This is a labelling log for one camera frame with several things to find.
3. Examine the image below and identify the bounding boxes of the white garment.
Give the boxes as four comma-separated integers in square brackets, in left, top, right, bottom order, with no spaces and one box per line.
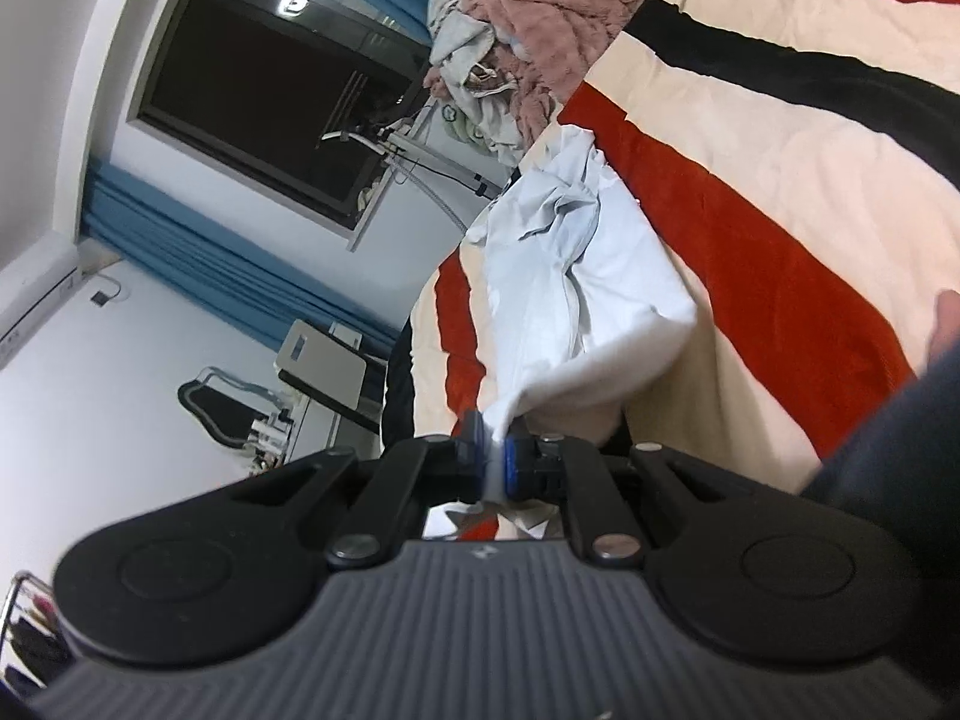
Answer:
[442,124,698,541]

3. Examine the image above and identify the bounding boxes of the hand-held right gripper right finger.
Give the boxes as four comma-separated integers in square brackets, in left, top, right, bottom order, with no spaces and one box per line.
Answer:
[504,431,758,567]

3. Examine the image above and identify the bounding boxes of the white desk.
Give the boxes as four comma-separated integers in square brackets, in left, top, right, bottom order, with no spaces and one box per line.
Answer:
[289,394,342,466]

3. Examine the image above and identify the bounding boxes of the grey white crumpled cloth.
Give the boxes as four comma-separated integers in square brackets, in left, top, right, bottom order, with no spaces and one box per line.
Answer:
[427,0,526,166]

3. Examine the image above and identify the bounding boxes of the person's left hand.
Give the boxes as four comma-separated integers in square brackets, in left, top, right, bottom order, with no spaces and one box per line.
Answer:
[926,291,960,368]

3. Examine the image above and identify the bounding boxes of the pink fluffy blanket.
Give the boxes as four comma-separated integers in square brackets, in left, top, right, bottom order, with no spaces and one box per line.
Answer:
[461,0,646,151]

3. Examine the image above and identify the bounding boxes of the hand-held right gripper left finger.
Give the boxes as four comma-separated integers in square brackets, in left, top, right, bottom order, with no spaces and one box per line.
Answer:
[225,411,488,571]

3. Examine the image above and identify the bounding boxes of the green patterned cloth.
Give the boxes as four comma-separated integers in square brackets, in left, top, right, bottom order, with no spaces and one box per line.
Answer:
[441,99,500,155]

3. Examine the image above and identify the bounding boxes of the person's left forearm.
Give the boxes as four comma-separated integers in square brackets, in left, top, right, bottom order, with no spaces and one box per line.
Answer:
[799,345,960,533]

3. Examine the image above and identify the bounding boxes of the beige chair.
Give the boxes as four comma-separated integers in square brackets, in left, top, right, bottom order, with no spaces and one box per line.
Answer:
[274,319,383,436]

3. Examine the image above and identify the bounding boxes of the group of cosmetic bottles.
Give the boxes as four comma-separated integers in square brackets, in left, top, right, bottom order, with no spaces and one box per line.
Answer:
[247,409,295,470]

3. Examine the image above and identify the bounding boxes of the dark window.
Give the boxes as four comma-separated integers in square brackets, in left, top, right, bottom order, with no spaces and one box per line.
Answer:
[127,0,436,230]

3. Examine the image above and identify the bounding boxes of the metal stand rack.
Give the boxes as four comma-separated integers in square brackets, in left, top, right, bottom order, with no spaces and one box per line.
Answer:
[322,75,511,256]

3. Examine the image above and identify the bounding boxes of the striped blanket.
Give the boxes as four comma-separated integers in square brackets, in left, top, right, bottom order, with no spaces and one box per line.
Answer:
[382,0,960,541]

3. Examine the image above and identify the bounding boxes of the clothes rack with dark clothes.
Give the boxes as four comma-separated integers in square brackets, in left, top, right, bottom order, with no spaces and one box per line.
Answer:
[0,570,76,698]

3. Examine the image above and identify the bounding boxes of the white air conditioner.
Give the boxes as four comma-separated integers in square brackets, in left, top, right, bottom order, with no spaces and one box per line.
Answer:
[0,236,83,368]

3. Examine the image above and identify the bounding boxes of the blue curtain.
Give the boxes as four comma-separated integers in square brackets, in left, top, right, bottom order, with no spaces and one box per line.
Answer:
[79,165,402,350]

